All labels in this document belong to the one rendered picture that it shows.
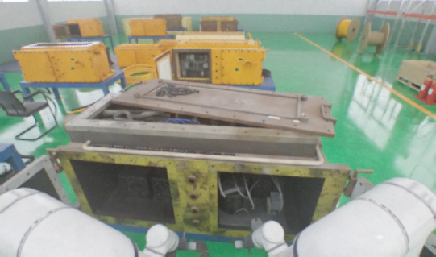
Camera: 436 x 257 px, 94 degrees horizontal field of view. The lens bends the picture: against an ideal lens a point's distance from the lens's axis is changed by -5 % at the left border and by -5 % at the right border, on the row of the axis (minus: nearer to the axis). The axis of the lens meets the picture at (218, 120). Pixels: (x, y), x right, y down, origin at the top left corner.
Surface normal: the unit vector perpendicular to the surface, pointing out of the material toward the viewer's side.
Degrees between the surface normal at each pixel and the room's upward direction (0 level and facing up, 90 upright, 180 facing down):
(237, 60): 90
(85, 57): 90
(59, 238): 17
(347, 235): 36
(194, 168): 90
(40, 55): 90
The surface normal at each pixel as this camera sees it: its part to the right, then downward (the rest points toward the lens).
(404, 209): 0.11, -0.71
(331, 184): -0.11, 0.48
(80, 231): 0.48, -0.79
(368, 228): -0.16, -0.67
